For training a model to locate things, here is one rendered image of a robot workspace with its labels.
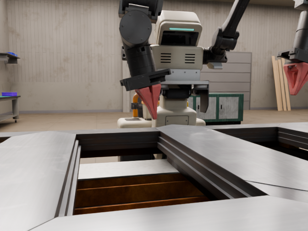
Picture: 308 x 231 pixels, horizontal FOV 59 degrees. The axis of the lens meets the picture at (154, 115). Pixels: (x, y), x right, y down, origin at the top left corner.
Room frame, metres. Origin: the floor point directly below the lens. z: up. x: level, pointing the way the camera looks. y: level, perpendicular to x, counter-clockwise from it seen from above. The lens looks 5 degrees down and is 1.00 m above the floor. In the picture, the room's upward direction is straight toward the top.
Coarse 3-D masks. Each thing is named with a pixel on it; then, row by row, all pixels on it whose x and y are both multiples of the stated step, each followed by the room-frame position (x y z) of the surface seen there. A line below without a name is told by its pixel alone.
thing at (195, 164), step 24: (96, 144) 0.83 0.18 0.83; (120, 144) 0.84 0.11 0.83; (144, 144) 0.86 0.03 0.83; (168, 144) 0.77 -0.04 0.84; (72, 168) 0.52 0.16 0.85; (192, 168) 0.58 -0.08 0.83; (216, 168) 0.49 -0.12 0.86; (72, 192) 0.44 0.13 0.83; (216, 192) 0.46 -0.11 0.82; (240, 192) 0.40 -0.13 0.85; (264, 192) 0.35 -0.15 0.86; (288, 192) 0.35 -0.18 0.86
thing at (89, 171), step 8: (144, 160) 1.21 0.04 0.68; (152, 160) 1.21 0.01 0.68; (160, 160) 1.21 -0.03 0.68; (80, 168) 1.09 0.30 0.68; (88, 168) 1.09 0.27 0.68; (96, 168) 1.09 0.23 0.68; (104, 168) 1.09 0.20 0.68; (112, 168) 1.09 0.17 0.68; (120, 168) 1.09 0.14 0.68; (128, 168) 1.09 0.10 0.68; (136, 168) 1.09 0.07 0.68; (144, 168) 1.09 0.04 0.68; (152, 168) 1.09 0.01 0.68; (160, 168) 1.09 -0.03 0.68; (168, 168) 1.09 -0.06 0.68; (80, 176) 0.98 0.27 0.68; (88, 176) 0.98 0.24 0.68; (96, 176) 0.98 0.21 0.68; (104, 176) 0.98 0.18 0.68; (112, 176) 0.98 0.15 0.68; (120, 176) 0.99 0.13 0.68; (128, 176) 1.00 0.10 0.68
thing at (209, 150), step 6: (234, 144) 0.67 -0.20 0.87; (240, 144) 0.67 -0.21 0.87; (246, 144) 0.67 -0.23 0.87; (252, 144) 0.67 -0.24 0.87; (198, 150) 0.60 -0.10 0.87; (204, 150) 0.60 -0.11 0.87; (210, 150) 0.60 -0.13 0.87; (216, 150) 0.60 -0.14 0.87; (222, 150) 0.60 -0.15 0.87; (228, 150) 0.60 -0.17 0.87; (234, 150) 0.60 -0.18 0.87; (240, 150) 0.60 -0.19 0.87; (246, 150) 0.60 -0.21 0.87; (252, 150) 0.60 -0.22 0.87; (258, 150) 0.60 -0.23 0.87; (264, 150) 0.60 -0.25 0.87; (270, 150) 0.60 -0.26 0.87
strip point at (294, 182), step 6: (306, 174) 0.43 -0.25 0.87; (246, 180) 0.40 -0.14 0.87; (252, 180) 0.40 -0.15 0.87; (258, 180) 0.40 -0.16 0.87; (264, 180) 0.40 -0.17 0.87; (270, 180) 0.40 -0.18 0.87; (276, 180) 0.40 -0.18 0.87; (282, 180) 0.40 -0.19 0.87; (288, 180) 0.40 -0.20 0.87; (294, 180) 0.40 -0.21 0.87; (300, 180) 0.40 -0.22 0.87; (306, 180) 0.40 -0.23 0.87; (282, 186) 0.37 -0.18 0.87; (288, 186) 0.37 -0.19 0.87; (294, 186) 0.37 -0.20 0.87; (300, 186) 0.37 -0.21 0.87; (306, 186) 0.37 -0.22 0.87
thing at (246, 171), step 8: (288, 160) 0.51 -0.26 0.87; (296, 160) 0.51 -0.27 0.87; (304, 160) 0.51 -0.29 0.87; (224, 168) 0.46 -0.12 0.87; (232, 168) 0.46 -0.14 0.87; (240, 168) 0.46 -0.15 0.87; (248, 168) 0.46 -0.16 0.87; (256, 168) 0.46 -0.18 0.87; (264, 168) 0.46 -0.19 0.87; (272, 168) 0.46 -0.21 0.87; (280, 168) 0.46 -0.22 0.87; (288, 168) 0.46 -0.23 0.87; (296, 168) 0.46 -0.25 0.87; (304, 168) 0.46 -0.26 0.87; (240, 176) 0.42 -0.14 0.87; (248, 176) 0.42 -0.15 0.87; (256, 176) 0.42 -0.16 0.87; (264, 176) 0.42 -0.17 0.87; (272, 176) 0.42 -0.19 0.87
